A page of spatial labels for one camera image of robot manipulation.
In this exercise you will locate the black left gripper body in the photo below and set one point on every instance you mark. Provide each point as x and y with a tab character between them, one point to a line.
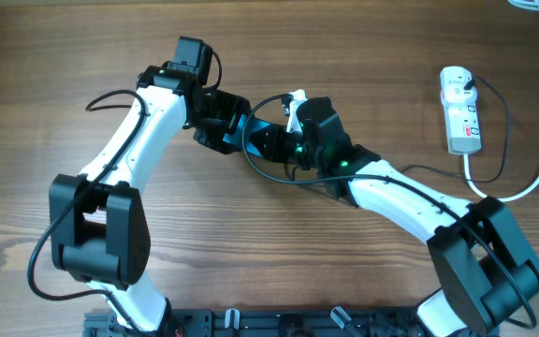
222	112

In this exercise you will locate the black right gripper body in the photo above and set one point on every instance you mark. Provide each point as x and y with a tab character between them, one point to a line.
288	147

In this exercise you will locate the blue screen smartphone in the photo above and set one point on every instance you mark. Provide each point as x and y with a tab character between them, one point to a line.
233	142

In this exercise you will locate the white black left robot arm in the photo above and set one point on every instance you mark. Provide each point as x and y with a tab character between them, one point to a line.
98	231

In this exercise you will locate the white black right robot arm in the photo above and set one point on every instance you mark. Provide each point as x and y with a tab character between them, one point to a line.
487	270

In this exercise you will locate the white USB charger plug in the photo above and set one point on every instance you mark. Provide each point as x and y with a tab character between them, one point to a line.
458	93

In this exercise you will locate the white power strip socket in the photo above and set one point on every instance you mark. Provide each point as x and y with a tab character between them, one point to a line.
463	135

